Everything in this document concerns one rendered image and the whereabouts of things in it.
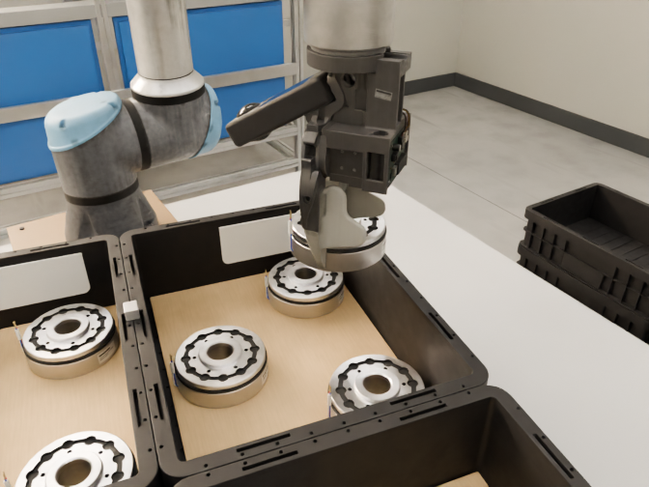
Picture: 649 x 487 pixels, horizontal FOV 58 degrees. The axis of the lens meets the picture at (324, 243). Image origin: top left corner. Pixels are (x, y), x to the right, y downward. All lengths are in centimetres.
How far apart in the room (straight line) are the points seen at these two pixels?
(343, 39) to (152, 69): 52
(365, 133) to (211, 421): 34
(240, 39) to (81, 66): 66
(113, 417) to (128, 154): 44
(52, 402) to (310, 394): 28
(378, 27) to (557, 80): 360
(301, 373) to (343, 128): 31
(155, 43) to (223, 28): 169
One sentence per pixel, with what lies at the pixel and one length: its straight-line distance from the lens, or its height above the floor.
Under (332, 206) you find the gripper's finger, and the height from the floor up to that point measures 106.
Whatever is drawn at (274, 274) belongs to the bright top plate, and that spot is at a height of 86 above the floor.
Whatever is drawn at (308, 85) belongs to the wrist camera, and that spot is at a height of 117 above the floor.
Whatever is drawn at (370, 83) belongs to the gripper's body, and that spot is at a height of 117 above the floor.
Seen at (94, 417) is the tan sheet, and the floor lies 83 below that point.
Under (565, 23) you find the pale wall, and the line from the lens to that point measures 401.
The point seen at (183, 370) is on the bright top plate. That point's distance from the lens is 67.
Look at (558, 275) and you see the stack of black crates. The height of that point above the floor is 47.
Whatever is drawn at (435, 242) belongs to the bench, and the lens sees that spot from 120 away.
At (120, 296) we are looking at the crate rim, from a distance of 68.
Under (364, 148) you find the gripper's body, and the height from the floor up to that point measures 112.
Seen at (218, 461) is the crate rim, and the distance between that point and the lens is 49.
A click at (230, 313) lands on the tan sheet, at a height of 83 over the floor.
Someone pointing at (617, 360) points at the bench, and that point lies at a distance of 100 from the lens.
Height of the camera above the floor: 131
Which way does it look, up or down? 32 degrees down
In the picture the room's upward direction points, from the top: straight up
